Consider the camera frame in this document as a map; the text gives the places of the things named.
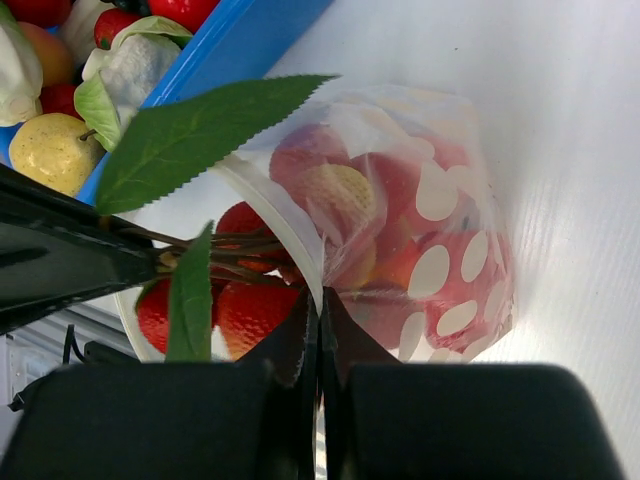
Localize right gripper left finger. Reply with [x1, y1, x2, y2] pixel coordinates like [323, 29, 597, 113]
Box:
[1, 293, 317, 479]

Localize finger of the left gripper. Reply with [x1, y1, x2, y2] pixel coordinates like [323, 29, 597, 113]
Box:
[1, 166, 157, 333]

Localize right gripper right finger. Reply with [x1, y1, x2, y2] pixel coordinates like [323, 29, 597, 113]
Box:
[320, 289, 623, 479]

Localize red lychee bunch toy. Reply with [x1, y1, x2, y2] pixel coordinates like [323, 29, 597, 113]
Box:
[95, 74, 330, 362]

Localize red bell pepper toy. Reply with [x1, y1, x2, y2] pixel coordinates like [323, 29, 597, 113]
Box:
[406, 229, 514, 354]

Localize clear dotted zip bag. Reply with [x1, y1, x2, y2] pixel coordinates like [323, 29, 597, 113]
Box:
[127, 85, 514, 362]

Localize pink peach toy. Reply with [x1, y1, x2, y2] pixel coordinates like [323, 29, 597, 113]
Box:
[269, 124, 350, 206]

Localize yellow pear toy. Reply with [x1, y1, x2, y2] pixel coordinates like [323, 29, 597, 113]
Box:
[8, 113, 105, 197]

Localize white cauliflower toy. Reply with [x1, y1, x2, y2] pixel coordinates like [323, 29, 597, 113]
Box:
[74, 16, 193, 152]

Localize white garlic toy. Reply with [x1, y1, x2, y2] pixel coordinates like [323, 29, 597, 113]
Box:
[58, 0, 115, 66]

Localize red strawberry toy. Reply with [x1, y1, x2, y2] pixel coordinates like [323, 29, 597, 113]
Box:
[94, 8, 142, 50]

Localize aluminium rail frame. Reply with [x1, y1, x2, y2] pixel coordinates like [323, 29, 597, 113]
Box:
[1, 296, 134, 405]

